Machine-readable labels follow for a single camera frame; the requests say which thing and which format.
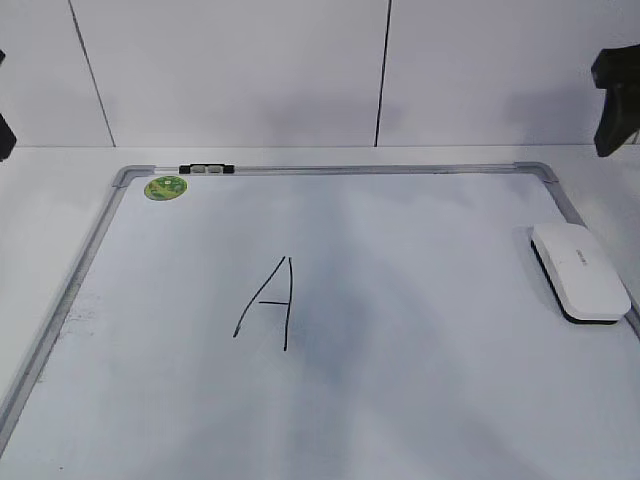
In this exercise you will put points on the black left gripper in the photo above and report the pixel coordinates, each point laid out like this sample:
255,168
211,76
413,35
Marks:
7,139

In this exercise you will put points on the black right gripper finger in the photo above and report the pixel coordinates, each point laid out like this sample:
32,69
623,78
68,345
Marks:
616,71

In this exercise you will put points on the white eraser with black felt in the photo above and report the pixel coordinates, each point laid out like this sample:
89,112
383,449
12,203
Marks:
584,280

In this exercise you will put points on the round green magnet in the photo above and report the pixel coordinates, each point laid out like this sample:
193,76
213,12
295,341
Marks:
165,188

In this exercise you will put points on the black and grey frame clip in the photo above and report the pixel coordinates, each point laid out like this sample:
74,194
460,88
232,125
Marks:
206,169

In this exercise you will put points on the white board with grey frame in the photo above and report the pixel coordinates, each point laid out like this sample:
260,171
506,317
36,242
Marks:
349,322

